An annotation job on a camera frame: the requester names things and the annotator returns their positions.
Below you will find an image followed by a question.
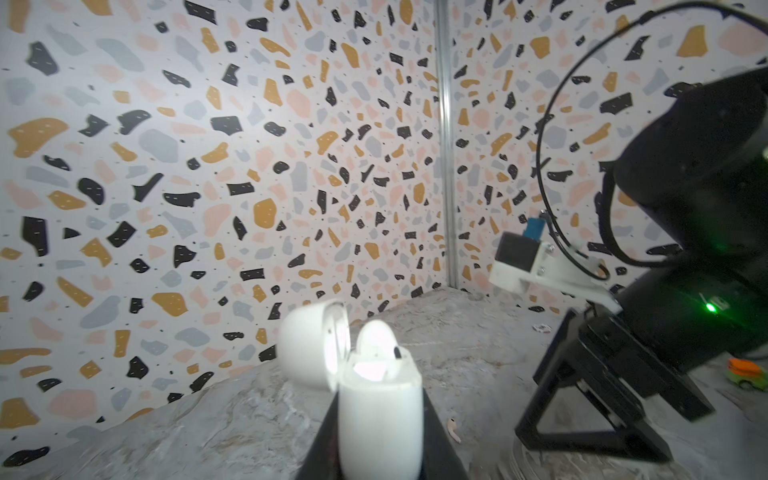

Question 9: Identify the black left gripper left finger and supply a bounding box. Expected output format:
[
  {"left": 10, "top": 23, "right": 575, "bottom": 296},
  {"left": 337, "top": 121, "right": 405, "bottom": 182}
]
[{"left": 295, "top": 394, "right": 342, "bottom": 480}]

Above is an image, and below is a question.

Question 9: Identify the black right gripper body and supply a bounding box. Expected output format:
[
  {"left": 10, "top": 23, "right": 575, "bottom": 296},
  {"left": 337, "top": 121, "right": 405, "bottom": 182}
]
[{"left": 563, "top": 308, "right": 714, "bottom": 421}]

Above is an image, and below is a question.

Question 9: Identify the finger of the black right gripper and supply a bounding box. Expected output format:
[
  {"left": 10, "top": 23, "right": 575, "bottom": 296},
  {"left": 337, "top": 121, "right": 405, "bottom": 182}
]
[{"left": 515, "top": 311, "right": 672, "bottom": 463}]

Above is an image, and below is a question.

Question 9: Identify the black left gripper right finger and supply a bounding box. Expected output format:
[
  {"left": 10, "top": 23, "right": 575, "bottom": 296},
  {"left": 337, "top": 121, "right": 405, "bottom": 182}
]
[{"left": 419, "top": 390, "right": 469, "bottom": 480}]

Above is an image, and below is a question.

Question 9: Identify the white earbud charging case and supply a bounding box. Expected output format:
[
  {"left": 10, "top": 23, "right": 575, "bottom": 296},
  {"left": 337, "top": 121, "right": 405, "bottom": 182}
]
[{"left": 276, "top": 300, "right": 424, "bottom": 479}]

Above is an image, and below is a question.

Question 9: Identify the white earbud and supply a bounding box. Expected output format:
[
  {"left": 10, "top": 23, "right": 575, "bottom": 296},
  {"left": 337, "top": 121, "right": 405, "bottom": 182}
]
[{"left": 356, "top": 320, "right": 402, "bottom": 360}]

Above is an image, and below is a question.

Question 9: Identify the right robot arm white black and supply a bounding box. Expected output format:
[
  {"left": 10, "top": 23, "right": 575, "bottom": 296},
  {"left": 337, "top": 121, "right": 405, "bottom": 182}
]
[{"left": 515, "top": 68, "right": 767, "bottom": 462}]

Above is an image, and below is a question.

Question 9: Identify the pink earbud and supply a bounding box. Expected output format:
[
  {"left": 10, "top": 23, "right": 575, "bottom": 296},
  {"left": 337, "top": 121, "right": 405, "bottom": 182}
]
[{"left": 446, "top": 418, "right": 462, "bottom": 444}]

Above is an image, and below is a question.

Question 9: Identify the small round silver object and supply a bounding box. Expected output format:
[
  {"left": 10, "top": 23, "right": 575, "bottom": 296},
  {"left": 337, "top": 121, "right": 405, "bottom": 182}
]
[{"left": 532, "top": 324, "right": 552, "bottom": 334}]

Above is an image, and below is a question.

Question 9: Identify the orange green toy truck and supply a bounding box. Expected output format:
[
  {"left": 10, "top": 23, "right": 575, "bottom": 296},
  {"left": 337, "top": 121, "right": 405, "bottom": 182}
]
[{"left": 726, "top": 358, "right": 767, "bottom": 392}]

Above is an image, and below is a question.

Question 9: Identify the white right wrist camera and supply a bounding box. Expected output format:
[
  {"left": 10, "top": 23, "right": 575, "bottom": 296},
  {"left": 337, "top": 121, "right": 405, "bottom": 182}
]
[{"left": 489, "top": 212, "right": 622, "bottom": 314}]

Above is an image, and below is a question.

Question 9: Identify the aluminium corner post right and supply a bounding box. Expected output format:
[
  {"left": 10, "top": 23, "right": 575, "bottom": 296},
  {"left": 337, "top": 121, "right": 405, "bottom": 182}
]
[{"left": 434, "top": 0, "right": 460, "bottom": 289}]

